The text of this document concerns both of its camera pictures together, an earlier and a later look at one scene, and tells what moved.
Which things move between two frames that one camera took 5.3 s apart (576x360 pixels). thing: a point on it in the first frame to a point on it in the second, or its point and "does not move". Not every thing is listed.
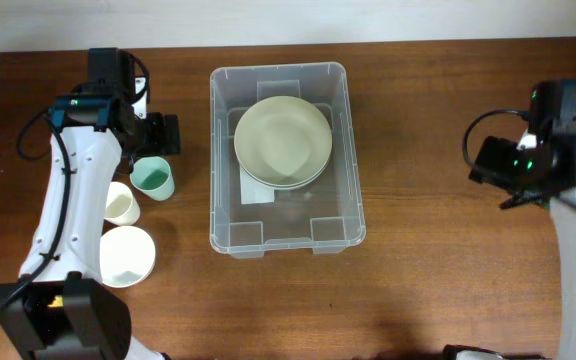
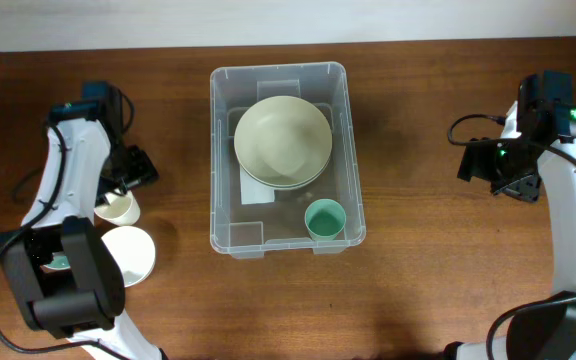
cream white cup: (120, 206) does not move
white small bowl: (127, 257) does not move
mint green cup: (152, 176) to (325, 219)
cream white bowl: (283, 142) does not move
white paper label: (253, 191) does not move
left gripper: (162, 143) to (144, 168)
